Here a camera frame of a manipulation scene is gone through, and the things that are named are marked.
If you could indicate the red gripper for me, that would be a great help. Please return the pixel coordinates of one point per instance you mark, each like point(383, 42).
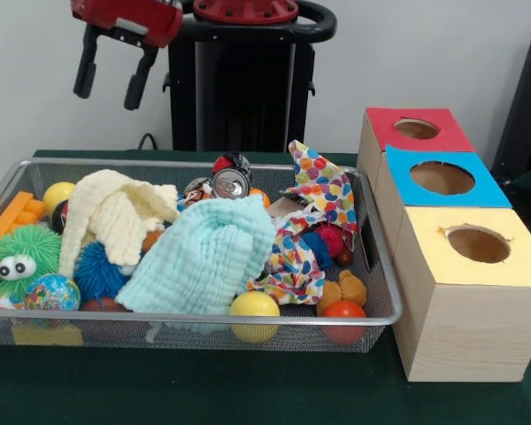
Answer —
point(133, 17)

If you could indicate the cream waffle cloth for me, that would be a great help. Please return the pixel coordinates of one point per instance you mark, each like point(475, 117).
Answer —
point(110, 208)

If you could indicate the orange ladder-shaped block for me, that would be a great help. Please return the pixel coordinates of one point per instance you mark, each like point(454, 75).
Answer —
point(13, 217)

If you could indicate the green spiky ball with eyes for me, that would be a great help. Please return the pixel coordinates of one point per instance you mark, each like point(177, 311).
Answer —
point(26, 252)

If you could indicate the mint green cloth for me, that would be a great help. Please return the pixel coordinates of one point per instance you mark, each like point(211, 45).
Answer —
point(203, 261)

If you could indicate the polka dot cloth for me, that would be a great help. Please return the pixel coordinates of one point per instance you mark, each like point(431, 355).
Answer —
point(323, 186)

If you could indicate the wooden three-hole box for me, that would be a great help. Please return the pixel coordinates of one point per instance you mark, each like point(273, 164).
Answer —
point(464, 332)

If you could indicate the yellow ball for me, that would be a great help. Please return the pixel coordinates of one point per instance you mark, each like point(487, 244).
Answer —
point(254, 310)
point(57, 197)

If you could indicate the crushed soda can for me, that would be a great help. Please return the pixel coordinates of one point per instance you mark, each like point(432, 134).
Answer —
point(230, 183)

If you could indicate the blue spiky ball with eyes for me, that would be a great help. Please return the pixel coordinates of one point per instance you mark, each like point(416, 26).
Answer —
point(95, 274)

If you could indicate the globe print ball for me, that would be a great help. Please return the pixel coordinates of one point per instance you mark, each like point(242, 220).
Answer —
point(52, 292)

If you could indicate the dark green tablecloth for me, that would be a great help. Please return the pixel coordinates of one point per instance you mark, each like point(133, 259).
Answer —
point(203, 389)

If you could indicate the red orange ball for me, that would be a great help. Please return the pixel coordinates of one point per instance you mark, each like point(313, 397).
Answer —
point(344, 315)

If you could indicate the black panel stand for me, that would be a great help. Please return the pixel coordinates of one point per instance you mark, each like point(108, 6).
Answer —
point(522, 110)

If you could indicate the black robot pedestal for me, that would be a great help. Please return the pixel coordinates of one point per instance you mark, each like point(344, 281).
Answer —
point(239, 88)

